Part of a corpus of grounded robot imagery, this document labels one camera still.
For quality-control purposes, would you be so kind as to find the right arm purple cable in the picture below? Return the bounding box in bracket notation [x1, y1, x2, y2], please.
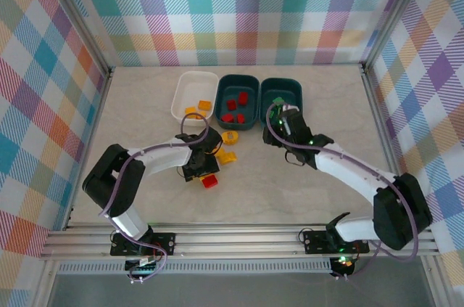
[265, 102, 421, 282]

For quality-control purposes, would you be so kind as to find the aluminium frame post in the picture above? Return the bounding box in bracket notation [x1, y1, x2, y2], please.
[38, 0, 113, 75]
[360, 0, 434, 72]

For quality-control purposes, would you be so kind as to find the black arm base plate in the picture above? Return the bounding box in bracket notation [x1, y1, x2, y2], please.
[302, 229, 370, 255]
[109, 232, 178, 257]

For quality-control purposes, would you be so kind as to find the white plastic container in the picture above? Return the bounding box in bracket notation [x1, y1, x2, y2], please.
[170, 70, 220, 128]

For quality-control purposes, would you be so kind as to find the grey slotted cable duct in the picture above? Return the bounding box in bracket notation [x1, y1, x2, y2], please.
[57, 261, 334, 275]

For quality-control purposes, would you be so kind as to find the aluminium frame leg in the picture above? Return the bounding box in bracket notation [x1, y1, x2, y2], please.
[420, 255, 454, 307]
[30, 258, 61, 307]

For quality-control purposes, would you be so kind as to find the aluminium side rail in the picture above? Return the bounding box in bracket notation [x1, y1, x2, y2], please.
[358, 62, 418, 228]
[64, 66, 116, 231]

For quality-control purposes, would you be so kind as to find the yellow oval lego printed 120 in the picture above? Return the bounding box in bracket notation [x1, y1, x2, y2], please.
[220, 131, 239, 146]

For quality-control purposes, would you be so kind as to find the teal plastic container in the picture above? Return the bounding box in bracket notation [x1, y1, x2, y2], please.
[213, 73, 261, 131]
[259, 77, 303, 129]

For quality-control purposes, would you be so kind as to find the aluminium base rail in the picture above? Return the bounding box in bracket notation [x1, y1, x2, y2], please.
[38, 224, 442, 261]

